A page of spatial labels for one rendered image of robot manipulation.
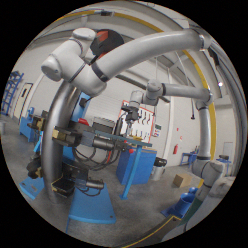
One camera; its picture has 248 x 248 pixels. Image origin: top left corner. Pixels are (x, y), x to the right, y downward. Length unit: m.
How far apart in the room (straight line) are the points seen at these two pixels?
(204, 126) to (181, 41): 0.65
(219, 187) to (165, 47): 0.39
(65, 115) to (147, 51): 0.61
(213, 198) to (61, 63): 0.47
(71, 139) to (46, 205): 0.84
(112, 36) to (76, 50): 1.02
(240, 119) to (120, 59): 0.71
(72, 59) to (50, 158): 0.64
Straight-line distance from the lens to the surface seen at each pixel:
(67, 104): 0.64
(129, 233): 1.17
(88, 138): 0.66
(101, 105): 2.76
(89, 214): 1.07
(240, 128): 0.66
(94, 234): 1.10
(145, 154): 1.79
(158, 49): 0.28
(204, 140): 0.77
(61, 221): 0.99
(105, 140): 0.69
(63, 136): 0.57
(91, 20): 7.05
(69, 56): 0.26
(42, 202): 1.11
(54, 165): 0.73
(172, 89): 0.52
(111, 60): 0.24
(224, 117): 10.99
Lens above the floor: 1.05
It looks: 10 degrees up
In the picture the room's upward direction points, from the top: 14 degrees clockwise
